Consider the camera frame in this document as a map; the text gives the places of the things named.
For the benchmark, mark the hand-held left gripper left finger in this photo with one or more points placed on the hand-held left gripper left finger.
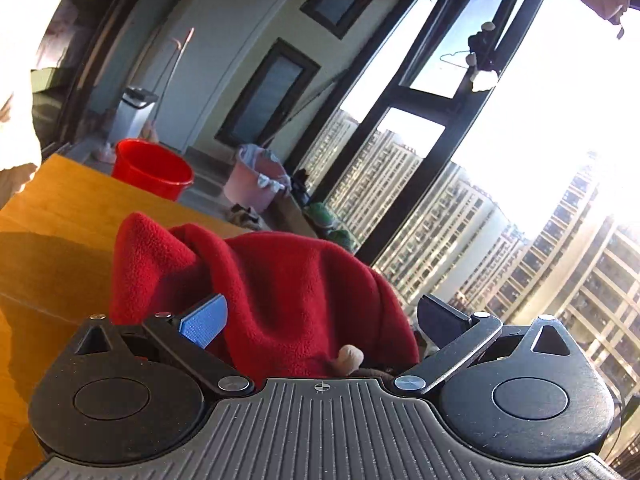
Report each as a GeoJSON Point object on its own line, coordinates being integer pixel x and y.
{"type": "Point", "coordinates": [205, 320]}

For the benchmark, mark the pink bucket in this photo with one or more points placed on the pink bucket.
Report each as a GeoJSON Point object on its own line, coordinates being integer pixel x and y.
{"type": "Point", "coordinates": [252, 185]}

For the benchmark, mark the dark hanging socks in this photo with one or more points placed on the dark hanging socks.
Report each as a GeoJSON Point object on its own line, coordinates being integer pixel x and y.
{"type": "Point", "coordinates": [482, 47]}

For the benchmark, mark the black window frame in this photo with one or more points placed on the black window frame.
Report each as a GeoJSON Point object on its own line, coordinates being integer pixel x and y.
{"type": "Point", "coordinates": [400, 95]}

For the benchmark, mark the tall dark wall window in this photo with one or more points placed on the tall dark wall window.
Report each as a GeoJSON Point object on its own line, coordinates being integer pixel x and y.
{"type": "Point", "coordinates": [270, 92]}

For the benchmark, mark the red fleece jacket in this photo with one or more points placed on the red fleece jacket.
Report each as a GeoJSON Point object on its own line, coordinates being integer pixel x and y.
{"type": "Point", "coordinates": [300, 285]}

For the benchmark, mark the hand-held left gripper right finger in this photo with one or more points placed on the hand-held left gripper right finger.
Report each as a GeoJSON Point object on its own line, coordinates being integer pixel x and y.
{"type": "Point", "coordinates": [440, 320]}

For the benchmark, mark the beige towel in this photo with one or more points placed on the beige towel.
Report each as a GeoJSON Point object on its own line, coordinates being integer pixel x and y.
{"type": "Point", "coordinates": [15, 110]}

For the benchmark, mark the white trash bin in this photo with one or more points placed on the white trash bin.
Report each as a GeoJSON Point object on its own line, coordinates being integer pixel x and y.
{"type": "Point", "coordinates": [131, 117]}

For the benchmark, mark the green shoe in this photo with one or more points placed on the green shoe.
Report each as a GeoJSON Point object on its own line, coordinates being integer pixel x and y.
{"type": "Point", "coordinates": [322, 214]}
{"type": "Point", "coordinates": [342, 239]}

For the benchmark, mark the red bucket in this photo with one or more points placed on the red bucket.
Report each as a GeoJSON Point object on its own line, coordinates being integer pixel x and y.
{"type": "Point", "coordinates": [150, 170]}

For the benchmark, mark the small dark wall window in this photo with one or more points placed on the small dark wall window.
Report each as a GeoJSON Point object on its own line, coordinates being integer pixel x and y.
{"type": "Point", "coordinates": [335, 5]}

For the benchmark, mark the long thin pole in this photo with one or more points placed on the long thin pole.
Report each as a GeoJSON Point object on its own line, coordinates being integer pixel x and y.
{"type": "Point", "coordinates": [310, 105]}

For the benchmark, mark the white hanging sock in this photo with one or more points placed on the white hanging sock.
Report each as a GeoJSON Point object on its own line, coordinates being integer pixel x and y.
{"type": "Point", "coordinates": [484, 80]}

